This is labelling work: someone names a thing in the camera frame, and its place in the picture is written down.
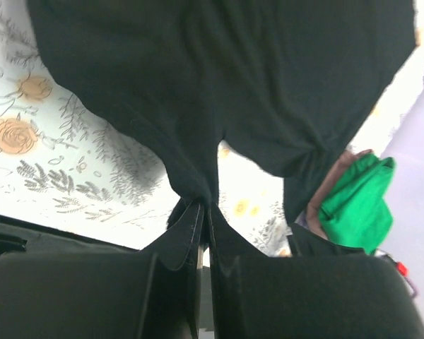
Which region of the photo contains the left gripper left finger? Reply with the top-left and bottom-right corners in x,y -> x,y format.
141,201 -> 204,338

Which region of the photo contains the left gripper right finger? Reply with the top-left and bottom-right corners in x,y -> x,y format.
206,203 -> 294,339

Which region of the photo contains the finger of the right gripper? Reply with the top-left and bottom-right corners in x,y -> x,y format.
287,224 -> 365,257

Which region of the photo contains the lilac folded t shirt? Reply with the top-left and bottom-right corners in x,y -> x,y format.
295,211 -> 316,230

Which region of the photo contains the green folded t shirt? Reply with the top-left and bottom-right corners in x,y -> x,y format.
319,153 -> 396,254

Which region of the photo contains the floral table mat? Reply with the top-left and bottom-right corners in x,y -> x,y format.
0,1 -> 424,256

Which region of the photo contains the black t shirt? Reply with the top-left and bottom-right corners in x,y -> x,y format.
26,0 -> 416,222

